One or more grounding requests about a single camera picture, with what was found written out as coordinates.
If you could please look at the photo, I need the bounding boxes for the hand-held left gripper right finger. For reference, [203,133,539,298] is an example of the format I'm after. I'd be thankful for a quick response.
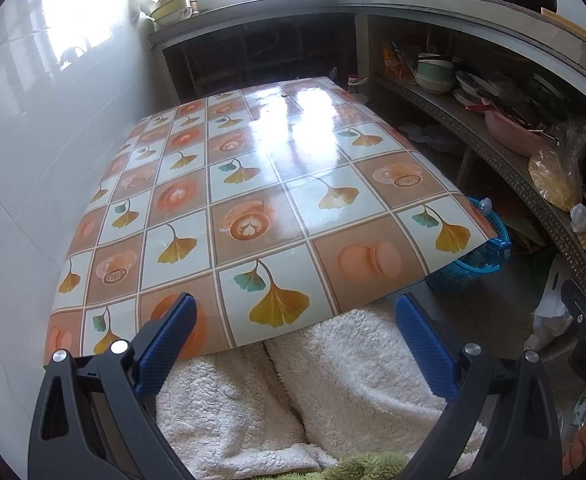
[395,292,564,480]

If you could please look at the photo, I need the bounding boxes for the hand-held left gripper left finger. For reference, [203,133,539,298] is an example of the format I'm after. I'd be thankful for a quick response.
[28,292,198,480]

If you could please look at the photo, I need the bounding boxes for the blue plastic basket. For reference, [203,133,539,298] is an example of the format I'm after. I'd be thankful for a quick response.
[425,195,514,295]

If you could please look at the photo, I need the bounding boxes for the person's right hand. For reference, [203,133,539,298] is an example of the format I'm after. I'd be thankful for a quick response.
[563,400,586,476]

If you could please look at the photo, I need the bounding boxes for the bag of yellow grains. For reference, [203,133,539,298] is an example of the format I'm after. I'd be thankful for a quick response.
[529,120,586,213]

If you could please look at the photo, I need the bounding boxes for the pink plastic basin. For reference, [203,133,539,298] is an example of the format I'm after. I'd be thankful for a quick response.
[484,109,558,158]

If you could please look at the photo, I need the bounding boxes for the stack of plates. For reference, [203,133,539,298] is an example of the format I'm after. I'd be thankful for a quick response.
[454,71,488,106]

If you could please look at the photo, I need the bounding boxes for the green white bowl stack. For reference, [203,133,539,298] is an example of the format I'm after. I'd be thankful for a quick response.
[415,55,454,95]

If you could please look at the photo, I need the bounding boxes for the orange snack packet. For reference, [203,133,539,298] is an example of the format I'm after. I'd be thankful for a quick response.
[382,42,416,78]

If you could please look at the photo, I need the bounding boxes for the green-rimmed enamel basin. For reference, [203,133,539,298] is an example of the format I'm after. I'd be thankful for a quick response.
[149,0,194,28]

